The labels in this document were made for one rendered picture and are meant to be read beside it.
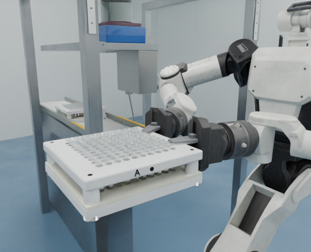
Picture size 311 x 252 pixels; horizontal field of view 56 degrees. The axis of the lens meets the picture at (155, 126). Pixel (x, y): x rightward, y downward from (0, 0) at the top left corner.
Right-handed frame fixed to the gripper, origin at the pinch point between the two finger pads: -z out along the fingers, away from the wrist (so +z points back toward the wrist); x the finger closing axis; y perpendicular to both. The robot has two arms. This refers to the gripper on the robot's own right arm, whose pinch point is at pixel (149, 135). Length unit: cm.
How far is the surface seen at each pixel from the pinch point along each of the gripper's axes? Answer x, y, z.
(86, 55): -19, 42, 32
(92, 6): -37, 39, 34
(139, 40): -26, 33, 61
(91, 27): -29, 40, 33
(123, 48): -22, 36, 51
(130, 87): -4, 39, 63
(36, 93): 9, 132, 95
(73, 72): 9, 288, 330
